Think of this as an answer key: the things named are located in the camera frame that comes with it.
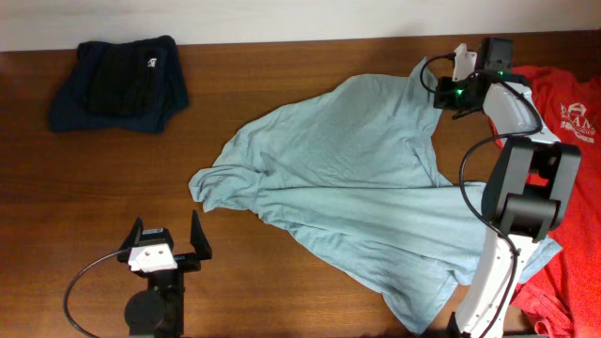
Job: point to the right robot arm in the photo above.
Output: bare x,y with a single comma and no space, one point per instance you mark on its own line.
527,193

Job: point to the red printed t-shirt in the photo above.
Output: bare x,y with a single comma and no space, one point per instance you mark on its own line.
563,298

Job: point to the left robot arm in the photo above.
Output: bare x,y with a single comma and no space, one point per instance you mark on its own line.
158,311

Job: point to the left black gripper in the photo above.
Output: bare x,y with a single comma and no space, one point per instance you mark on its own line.
190,262

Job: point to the light blue t-shirt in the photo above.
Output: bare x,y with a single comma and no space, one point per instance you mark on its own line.
352,176

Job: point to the black folded garment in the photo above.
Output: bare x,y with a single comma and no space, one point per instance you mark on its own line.
129,82

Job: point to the navy blue folded garment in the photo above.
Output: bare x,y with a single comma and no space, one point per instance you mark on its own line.
69,108

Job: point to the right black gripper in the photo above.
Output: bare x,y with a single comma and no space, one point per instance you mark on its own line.
442,97

